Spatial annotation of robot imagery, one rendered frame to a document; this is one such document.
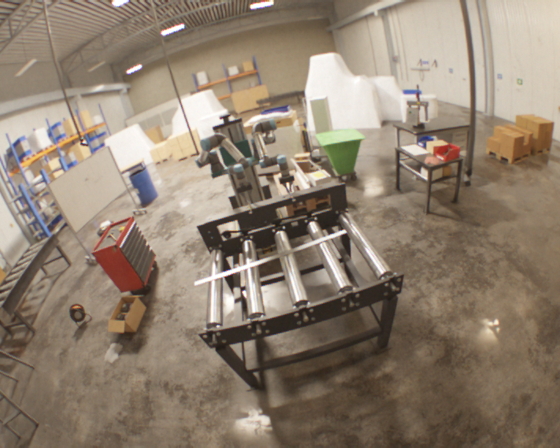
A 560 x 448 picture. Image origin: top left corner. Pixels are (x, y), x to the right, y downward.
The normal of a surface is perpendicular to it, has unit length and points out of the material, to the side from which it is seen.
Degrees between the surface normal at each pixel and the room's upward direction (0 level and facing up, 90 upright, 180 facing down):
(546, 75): 90
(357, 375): 0
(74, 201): 90
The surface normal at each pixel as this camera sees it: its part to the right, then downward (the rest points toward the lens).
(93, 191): 0.94, -0.04
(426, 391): -0.22, -0.81
